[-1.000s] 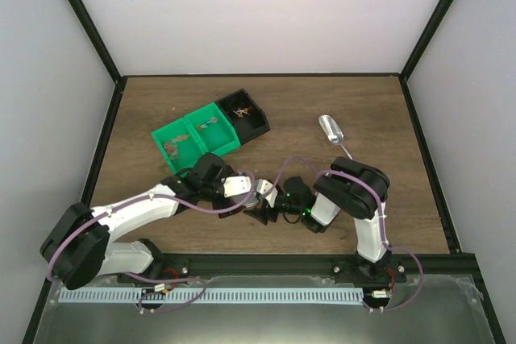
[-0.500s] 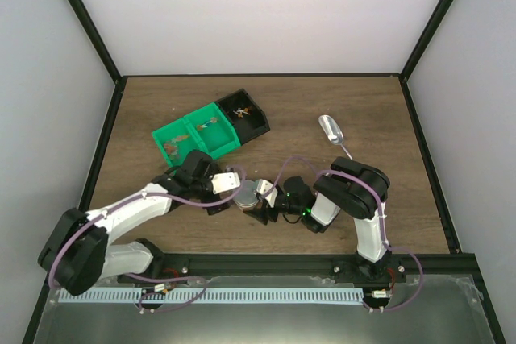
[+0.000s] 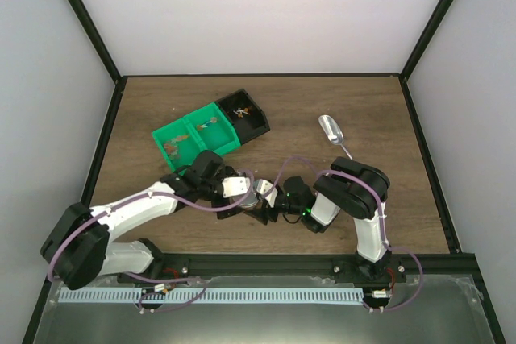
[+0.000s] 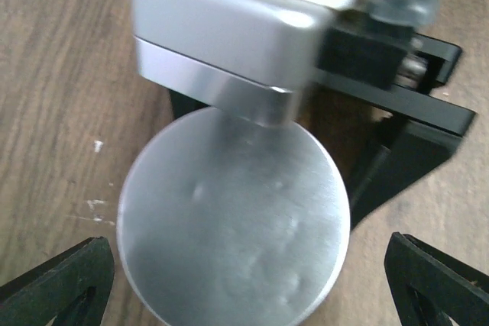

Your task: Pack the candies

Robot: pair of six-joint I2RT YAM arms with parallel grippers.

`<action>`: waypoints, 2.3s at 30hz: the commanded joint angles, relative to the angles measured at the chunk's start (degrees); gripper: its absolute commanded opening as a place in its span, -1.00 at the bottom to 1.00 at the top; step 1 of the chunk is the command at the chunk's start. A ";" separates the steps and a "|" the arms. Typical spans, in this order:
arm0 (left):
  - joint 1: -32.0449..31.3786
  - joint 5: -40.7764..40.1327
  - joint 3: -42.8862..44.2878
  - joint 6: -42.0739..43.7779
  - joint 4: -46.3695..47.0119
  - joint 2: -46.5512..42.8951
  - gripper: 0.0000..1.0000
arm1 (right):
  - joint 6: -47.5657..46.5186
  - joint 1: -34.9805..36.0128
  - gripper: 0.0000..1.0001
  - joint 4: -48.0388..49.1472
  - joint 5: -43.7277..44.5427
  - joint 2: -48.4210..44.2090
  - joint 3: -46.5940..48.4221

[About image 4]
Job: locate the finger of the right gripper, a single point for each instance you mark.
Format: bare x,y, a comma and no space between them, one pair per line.
182,105

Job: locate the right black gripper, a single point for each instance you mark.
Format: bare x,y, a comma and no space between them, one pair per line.
422,132

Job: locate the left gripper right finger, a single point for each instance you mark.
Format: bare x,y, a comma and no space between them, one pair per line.
430,287

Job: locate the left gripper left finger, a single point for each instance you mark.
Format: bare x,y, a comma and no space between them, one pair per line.
71,288

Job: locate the round grey lid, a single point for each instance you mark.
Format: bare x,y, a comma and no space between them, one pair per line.
224,222

